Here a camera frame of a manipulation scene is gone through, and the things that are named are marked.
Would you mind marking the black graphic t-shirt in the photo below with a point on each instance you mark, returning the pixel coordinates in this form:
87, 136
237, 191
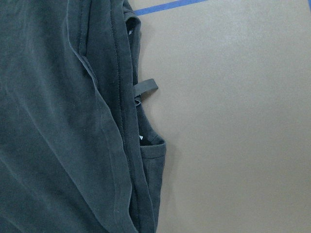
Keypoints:
77, 152

